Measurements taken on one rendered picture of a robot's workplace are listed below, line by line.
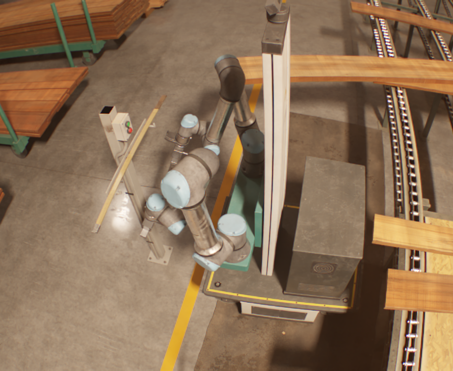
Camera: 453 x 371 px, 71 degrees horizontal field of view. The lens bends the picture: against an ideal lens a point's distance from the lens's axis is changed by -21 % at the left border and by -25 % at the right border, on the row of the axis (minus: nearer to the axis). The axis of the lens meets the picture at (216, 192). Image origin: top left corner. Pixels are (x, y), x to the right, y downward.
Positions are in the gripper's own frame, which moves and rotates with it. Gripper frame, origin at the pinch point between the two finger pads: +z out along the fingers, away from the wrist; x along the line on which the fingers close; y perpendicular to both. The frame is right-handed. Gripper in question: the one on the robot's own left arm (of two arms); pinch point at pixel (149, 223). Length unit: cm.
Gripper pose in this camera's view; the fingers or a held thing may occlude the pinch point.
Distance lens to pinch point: 197.3
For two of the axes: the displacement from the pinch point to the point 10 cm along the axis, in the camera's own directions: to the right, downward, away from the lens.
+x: -3.5, 8.3, -4.4
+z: -2.5, 3.7, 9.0
